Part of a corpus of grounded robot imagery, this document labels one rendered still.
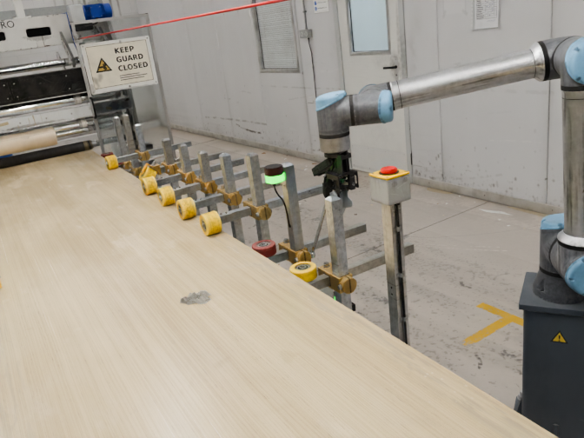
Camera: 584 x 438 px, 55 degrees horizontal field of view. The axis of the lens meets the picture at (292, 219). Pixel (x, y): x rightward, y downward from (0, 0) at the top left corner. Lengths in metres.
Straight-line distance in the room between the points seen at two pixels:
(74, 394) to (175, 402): 0.24
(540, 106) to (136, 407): 3.69
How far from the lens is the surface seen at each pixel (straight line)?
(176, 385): 1.26
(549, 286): 2.08
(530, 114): 4.46
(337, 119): 1.62
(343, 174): 1.65
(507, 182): 4.70
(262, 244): 1.86
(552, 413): 2.30
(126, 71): 4.18
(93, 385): 1.35
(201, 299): 1.57
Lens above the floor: 1.60
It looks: 20 degrees down
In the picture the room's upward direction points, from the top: 8 degrees counter-clockwise
